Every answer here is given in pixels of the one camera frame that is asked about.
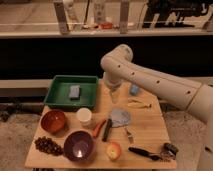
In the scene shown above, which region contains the grey blue sponge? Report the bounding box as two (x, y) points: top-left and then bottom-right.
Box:
(69, 85), (80, 99)

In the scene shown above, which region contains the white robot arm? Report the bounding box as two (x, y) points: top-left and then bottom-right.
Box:
(100, 44), (213, 171)

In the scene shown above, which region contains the purple bowl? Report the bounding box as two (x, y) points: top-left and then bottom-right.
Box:
(63, 130), (94, 162)

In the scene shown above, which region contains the red bowl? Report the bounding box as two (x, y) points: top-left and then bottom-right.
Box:
(41, 110), (66, 134)

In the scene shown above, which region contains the small blue cup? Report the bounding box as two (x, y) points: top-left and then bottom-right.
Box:
(129, 84), (140, 96)

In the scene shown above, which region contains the yellow banana peel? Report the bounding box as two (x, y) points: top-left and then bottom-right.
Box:
(127, 98), (152, 108)

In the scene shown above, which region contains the grey blue cloth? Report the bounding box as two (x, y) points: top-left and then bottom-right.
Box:
(110, 108), (131, 127)

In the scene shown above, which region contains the white plastic cup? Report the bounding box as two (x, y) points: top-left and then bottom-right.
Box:
(76, 108), (92, 126)

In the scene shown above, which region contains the wooden table board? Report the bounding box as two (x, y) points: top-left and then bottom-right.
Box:
(25, 80), (177, 171)

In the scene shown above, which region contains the green plastic tray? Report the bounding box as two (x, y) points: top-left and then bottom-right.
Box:
(44, 75), (98, 111)

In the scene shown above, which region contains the small metal fork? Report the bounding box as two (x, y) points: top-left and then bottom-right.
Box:
(125, 128), (134, 144)

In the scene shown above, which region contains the red yellow apple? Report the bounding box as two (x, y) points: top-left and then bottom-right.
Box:
(106, 142), (122, 161)

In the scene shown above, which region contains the red object on ledge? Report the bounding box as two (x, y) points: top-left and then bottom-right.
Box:
(100, 22), (113, 29)

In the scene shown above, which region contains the bunch of dark grapes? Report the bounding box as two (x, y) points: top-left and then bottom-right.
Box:
(34, 136), (63, 156)

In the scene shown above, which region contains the black machine in background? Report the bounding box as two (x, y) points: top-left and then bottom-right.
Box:
(142, 0), (213, 28)

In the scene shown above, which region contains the right metal post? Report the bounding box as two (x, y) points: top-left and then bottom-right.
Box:
(119, 0), (129, 34)

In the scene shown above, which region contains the metal post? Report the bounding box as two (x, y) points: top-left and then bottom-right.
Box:
(53, 0), (69, 35)
(119, 0), (129, 34)

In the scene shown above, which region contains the left metal post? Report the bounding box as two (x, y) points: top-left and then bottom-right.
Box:
(53, 0), (69, 35)

